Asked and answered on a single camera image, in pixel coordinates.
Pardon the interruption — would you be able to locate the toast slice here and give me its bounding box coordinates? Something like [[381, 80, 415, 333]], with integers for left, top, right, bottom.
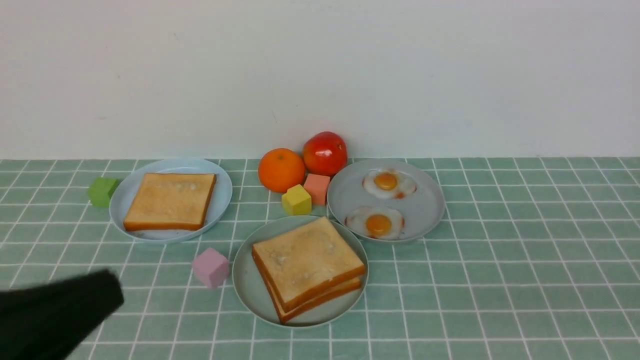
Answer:
[[263, 278, 362, 325], [123, 172, 217, 232], [251, 217, 365, 311]]

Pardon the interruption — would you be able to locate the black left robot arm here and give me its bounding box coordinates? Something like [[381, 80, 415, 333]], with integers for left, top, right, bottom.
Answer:
[[0, 269, 125, 360]]

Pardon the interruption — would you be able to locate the salmon pink cube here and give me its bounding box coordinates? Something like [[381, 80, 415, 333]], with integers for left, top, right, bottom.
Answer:
[[302, 173, 331, 207]]

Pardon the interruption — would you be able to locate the red tomato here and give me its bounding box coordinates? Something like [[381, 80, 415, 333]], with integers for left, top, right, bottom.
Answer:
[[302, 131, 349, 177]]

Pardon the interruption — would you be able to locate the yellow cube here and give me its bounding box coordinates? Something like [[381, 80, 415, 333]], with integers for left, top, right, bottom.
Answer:
[[281, 184, 313, 215]]

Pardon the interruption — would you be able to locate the orange fruit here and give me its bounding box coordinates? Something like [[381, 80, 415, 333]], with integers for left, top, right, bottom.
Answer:
[[257, 148, 306, 193]]

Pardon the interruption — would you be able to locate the grey egg plate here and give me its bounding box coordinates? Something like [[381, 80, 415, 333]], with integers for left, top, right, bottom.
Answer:
[[326, 158, 446, 243]]

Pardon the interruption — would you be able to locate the back fried egg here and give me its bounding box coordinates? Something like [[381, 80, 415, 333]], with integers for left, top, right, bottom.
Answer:
[[362, 168, 418, 199]]

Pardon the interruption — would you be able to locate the fried egg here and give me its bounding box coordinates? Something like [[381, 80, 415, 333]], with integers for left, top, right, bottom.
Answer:
[[343, 206, 405, 240], [362, 168, 418, 199]]

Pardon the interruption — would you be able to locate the front fried egg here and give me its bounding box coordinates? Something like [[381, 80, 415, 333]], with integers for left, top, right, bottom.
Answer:
[[343, 206, 405, 240]]

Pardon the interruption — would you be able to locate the light blue bread plate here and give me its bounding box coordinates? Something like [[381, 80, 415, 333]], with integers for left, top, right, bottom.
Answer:
[[109, 158, 233, 244]]

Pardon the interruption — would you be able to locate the green plate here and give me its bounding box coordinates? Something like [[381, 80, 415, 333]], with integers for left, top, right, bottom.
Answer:
[[231, 215, 370, 330]]

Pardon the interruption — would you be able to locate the green cube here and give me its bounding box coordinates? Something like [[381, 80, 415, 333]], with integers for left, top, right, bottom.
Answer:
[[87, 177, 121, 208]]

